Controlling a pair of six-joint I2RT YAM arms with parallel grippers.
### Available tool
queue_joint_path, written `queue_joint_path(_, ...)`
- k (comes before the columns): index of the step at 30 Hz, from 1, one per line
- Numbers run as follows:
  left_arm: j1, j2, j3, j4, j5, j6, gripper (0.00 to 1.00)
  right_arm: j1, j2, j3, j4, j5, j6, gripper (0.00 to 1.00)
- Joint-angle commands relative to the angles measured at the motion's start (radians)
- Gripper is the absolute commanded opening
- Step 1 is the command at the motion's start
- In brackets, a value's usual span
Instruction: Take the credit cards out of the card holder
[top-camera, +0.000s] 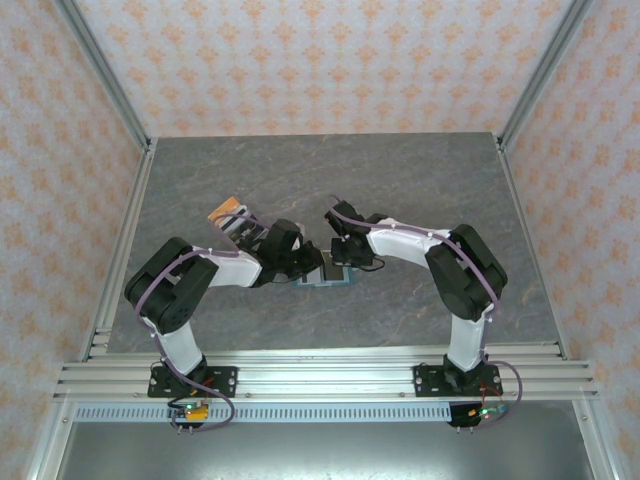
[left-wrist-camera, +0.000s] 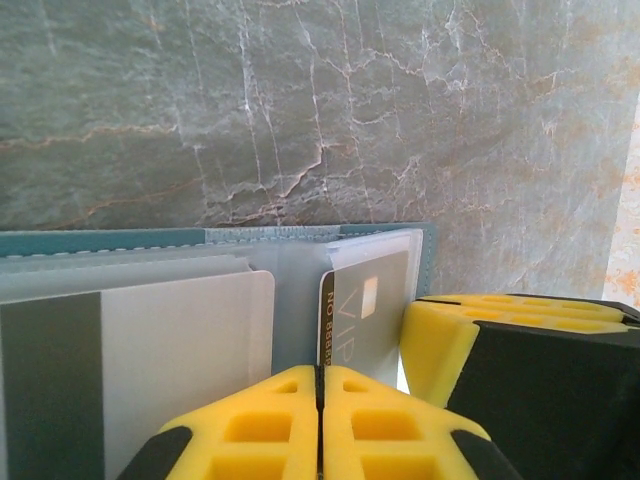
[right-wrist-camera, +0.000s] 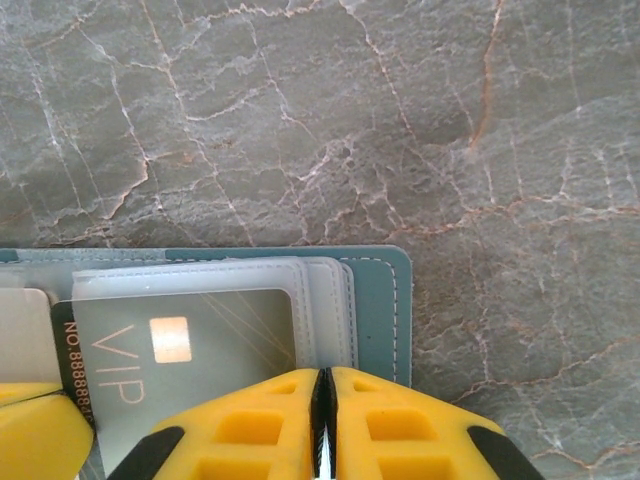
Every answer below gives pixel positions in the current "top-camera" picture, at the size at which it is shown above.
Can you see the teal card holder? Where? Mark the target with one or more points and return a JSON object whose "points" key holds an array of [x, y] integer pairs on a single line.
{"points": [[351, 277]]}

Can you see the silver mirror card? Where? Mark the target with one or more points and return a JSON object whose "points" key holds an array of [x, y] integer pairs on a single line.
{"points": [[240, 231]]}

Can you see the orange card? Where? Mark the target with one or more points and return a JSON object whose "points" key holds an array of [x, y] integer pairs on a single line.
{"points": [[227, 207]]}

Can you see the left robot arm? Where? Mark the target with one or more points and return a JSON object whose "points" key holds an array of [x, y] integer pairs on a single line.
{"points": [[170, 290]]}

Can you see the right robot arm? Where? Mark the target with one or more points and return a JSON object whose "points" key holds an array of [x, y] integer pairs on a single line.
{"points": [[470, 280]]}

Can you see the controller board with LEDs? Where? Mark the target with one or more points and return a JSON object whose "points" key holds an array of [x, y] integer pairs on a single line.
{"points": [[192, 412], [480, 414]]}

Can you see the steel sheet panel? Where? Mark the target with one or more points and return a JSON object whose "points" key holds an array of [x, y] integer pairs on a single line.
{"points": [[320, 455]]}

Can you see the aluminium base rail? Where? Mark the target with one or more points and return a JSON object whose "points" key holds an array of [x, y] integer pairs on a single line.
{"points": [[325, 380]]}

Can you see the aluminium table side rail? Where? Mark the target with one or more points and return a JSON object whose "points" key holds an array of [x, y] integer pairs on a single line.
{"points": [[519, 200], [137, 190]]}

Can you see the aluminium frame post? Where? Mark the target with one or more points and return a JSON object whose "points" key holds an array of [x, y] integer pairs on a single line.
{"points": [[107, 75], [542, 75]]}

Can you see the aluminium frame leg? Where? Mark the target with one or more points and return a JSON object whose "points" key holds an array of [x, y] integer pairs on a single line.
{"points": [[47, 445], [595, 445]]}

